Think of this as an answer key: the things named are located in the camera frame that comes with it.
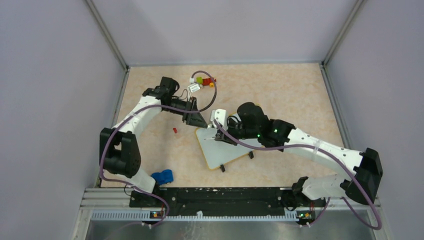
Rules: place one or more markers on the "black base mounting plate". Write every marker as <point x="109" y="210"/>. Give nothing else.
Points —
<point x="224" y="201"/>

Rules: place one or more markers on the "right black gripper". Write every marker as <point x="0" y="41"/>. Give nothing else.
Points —
<point x="220" y="136"/>

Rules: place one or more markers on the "blue toy car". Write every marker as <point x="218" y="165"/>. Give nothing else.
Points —
<point x="164" y="177"/>

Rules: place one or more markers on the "white whiteboard yellow edge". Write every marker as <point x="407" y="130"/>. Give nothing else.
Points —
<point x="218" y="153"/>

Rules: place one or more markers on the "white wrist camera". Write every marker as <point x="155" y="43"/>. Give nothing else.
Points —
<point x="219" y="117"/>
<point x="193" y="86"/>

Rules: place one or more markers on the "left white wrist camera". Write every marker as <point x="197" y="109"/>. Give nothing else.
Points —
<point x="193" y="86"/>

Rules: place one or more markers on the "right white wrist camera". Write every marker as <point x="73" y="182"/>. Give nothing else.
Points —
<point x="219" y="117"/>

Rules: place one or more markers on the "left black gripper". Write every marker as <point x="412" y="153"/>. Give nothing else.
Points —
<point x="194" y="119"/>

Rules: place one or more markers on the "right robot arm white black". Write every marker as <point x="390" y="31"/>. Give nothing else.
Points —
<point x="357" y="175"/>

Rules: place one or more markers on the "aluminium frame rail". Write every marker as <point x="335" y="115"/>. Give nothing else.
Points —
<point x="105" y="214"/>

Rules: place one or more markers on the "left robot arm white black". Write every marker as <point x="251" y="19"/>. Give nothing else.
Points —
<point x="119" y="152"/>

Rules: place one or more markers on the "red green brick toy car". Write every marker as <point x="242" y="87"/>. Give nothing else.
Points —
<point x="205" y="82"/>

